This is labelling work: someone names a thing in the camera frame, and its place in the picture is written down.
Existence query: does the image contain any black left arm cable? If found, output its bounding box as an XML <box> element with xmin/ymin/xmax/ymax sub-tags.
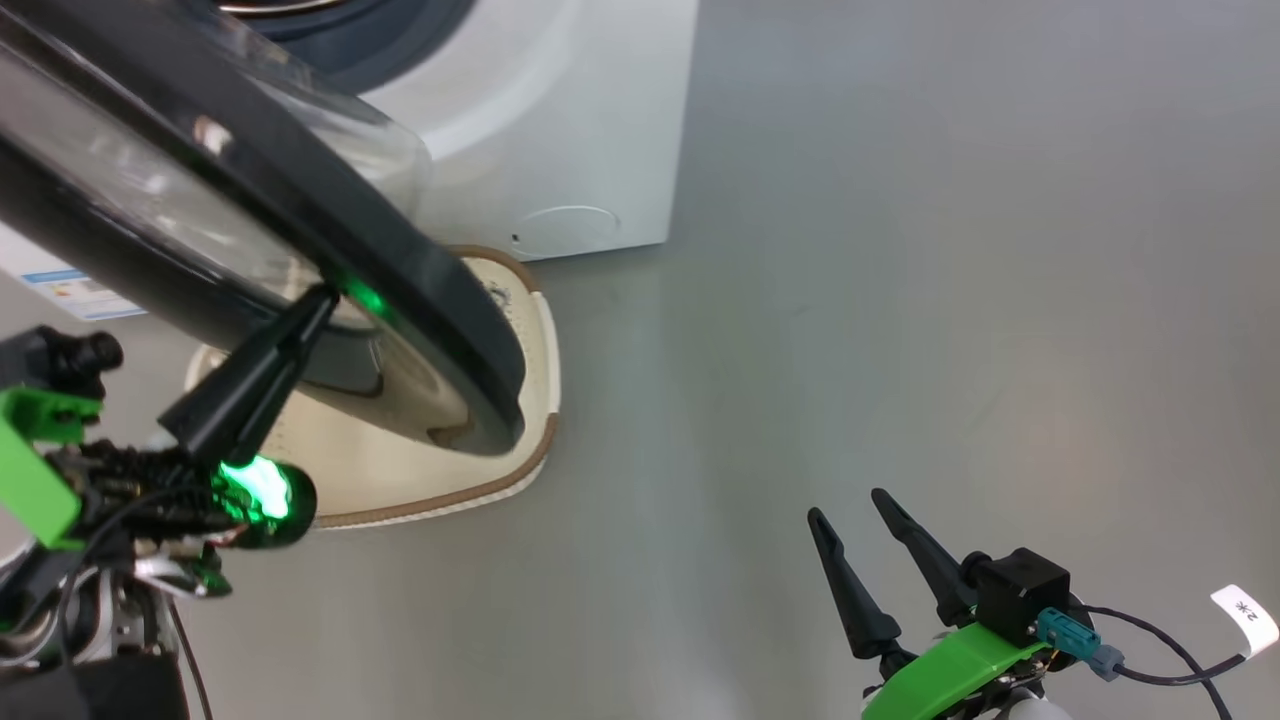
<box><xmin>165</xmin><ymin>600</ymin><xmax>216</xmax><ymax>720</ymax></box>

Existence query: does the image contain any blue energy label sticker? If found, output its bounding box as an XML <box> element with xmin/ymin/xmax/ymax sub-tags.
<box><xmin>18</xmin><ymin>268</ymin><xmax>146</xmax><ymax>321</ymax></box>

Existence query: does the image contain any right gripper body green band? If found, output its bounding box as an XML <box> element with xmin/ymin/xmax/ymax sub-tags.
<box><xmin>860</xmin><ymin>620</ymin><xmax>1051</xmax><ymax>720</ymax></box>

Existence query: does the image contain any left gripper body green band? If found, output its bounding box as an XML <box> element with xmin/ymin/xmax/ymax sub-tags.
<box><xmin>0</xmin><ymin>325</ymin><xmax>233</xmax><ymax>601</ymax></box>

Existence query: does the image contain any teal right camera connector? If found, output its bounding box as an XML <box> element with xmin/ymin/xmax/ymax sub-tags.
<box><xmin>1035</xmin><ymin>607</ymin><xmax>1126</xmax><ymax>683</ymax></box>

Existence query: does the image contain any grey rubber door gasket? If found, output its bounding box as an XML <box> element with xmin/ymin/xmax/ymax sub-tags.
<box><xmin>200</xmin><ymin>0</ymin><xmax>476</xmax><ymax>96</ymax></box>

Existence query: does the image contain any black right camera cable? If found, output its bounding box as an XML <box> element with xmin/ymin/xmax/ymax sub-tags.
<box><xmin>1075</xmin><ymin>603</ymin><xmax>1251</xmax><ymax>720</ymax></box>

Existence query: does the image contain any cream perforated laundry basket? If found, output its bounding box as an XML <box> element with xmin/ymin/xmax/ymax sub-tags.
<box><xmin>185</xmin><ymin>245</ymin><xmax>561</xmax><ymax>529</ymax></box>

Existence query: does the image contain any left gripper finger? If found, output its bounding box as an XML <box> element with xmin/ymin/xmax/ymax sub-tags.
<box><xmin>160</xmin><ymin>285</ymin><xmax>341</xmax><ymax>469</ymax></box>

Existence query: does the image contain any black round washer door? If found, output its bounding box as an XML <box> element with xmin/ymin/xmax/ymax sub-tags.
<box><xmin>0</xmin><ymin>0</ymin><xmax>528</xmax><ymax>459</ymax></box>

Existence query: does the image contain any white cable label tag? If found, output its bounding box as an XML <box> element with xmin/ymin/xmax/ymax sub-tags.
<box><xmin>1210</xmin><ymin>585</ymin><xmax>1280</xmax><ymax>661</ymax></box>

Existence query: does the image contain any round white filter cover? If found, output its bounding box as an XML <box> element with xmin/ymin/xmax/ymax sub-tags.
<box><xmin>510</xmin><ymin>205</ymin><xmax>623</xmax><ymax>259</ymax></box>

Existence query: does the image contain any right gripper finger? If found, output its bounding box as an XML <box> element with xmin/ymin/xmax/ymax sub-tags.
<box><xmin>807</xmin><ymin>507</ymin><xmax>904</xmax><ymax>661</ymax></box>
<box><xmin>870</xmin><ymin>488</ymin><xmax>979</xmax><ymax>629</ymax></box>

